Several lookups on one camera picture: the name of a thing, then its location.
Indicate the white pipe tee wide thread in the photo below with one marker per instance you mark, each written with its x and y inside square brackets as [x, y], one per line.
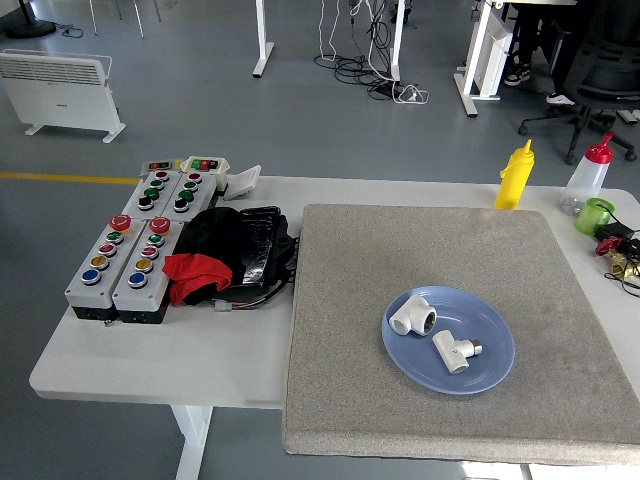
[407, 317]

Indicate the white pipe tee narrow nipple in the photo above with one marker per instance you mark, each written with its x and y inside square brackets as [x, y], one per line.
[450, 351]

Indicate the blue plate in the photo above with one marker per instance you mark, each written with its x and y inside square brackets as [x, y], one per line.
[485, 320]

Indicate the glossy black tray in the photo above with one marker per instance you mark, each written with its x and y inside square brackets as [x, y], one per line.
[260, 240]

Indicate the grey-brown mat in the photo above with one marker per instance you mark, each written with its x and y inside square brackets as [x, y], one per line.
[360, 300]

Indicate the black cloth bag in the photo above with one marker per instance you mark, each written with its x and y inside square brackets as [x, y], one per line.
[212, 235]

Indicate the grey four-button control box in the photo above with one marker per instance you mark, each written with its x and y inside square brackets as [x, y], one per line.
[201, 200]
[135, 207]

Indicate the red cloth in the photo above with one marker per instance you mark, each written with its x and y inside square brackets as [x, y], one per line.
[195, 272]

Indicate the grey control box red stop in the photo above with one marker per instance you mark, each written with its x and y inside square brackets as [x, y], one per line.
[151, 295]
[80, 291]

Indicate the yellow squeeze bottle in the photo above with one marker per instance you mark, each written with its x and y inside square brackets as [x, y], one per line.
[515, 180]

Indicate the white desk leg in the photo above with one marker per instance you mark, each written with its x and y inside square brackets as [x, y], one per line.
[261, 30]
[397, 40]

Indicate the white table leg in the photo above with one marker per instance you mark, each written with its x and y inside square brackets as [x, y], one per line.
[192, 440]

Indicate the green plastic cup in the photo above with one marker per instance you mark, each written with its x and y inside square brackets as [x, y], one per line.
[590, 217]

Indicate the clear squeeze bottle red cap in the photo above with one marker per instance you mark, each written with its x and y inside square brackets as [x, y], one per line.
[587, 180]

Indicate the metal chair legs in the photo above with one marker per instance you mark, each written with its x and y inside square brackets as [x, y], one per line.
[137, 20]

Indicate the black power adapter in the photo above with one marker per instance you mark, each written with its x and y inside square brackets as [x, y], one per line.
[615, 231]

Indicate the seated person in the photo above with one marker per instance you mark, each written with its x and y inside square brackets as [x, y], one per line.
[530, 30]

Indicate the white panel heater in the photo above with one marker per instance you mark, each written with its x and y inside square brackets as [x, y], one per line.
[60, 95]

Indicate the black office chair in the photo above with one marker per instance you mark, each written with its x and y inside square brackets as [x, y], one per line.
[607, 75]

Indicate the black round stand base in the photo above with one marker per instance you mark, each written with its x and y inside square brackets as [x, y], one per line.
[30, 27]

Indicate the white wall switch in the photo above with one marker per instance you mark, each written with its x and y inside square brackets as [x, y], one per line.
[242, 182]

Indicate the cream switch box green red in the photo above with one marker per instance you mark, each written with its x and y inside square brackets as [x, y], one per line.
[220, 167]

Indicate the small grey rocker switch box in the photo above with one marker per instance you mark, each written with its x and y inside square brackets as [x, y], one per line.
[160, 165]

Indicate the white desk frame with panel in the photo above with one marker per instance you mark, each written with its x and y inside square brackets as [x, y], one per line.
[487, 50]

